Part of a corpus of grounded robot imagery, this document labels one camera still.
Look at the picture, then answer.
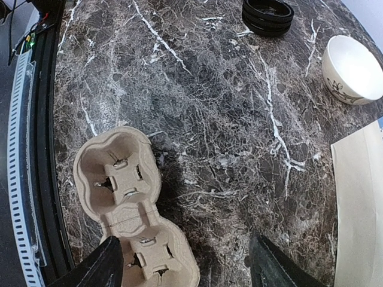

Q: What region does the white slotted cable duct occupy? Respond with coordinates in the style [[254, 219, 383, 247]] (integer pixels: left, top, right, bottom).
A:
[[7, 51, 45, 286]]

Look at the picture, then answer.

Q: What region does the stack of black lids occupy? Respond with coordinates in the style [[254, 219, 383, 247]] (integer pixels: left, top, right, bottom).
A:
[[242, 0, 294, 37]]

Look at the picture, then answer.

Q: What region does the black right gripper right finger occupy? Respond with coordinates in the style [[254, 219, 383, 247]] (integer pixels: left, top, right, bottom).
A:
[[250, 234, 323, 286]]

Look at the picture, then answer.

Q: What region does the white ceramic bowl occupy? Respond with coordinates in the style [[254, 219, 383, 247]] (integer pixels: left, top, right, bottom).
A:
[[321, 35, 382, 105]]

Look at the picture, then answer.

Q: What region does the brown cardboard cup carrier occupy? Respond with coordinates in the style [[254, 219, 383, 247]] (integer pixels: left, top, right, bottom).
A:
[[73, 126, 200, 286]]

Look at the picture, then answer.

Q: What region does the blue checkered paper bag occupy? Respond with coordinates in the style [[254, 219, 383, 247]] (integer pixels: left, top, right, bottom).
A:
[[331, 118, 382, 286]]

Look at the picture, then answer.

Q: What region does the black table edge rail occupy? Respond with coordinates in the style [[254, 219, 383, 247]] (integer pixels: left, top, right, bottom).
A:
[[29, 1, 74, 286]]

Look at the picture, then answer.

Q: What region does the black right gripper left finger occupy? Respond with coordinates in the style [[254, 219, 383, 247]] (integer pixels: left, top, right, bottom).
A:
[[50, 236, 124, 287]]

